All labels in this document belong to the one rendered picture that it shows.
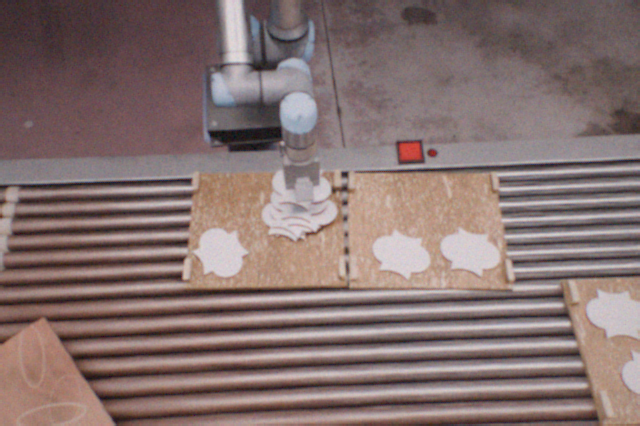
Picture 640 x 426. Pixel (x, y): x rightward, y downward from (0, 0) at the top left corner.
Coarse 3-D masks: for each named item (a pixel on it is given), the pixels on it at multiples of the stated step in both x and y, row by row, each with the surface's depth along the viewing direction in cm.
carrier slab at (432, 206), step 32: (384, 192) 171; (416, 192) 171; (448, 192) 171; (480, 192) 171; (352, 224) 166; (384, 224) 166; (416, 224) 166; (448, 224) 166; (480, 224) 166; (352, 256) 161; (352, 288) 158; (384, 288) 158; (416, 288) 157; (448, 288) 157; (480, 288) 157; (512, 288) 157
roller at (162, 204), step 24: (504, 192) 174; (528, 192) 174; (552, 192) 175; (576, 192) 175; (600, 192) 176; (624, 192) 176; (0, 216) 171; (24, 216) 171; (48, 216) 172; (72, 216) 172
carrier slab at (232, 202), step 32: (224, 192) 171; (256, 192) 171; (192, 224) 166; (224, 224) 166; (256, 224) 166; (192, 256) 161; (256, 256) 161; (288, 256) 161; (320, 256) 161; (192, 288) 157; (224, 288) 158; (256, 288) 158
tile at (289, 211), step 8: (272, 192) 165; (272, 200) 164; (280, 208) 163; (288, 208) 163; (296, 208) 163; (312, 208) 163; (320, 208) 163; (288, 216) 162; (296, 216) 162; (304, 216) 161
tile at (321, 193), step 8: (280, 176) 157; (320, 176) 157; (272, 184) 156; (280, 184) 156; (320, 184) 156; (328, 184) 156; (280, 192) 155; (288, 192) 155; (320, 192) 155; (328, 192) 155; (280, 200) 153; (288, 200) 154; (296, 200) 153; (312, 200) 153; (320, 200) 154; (304, 208) 153
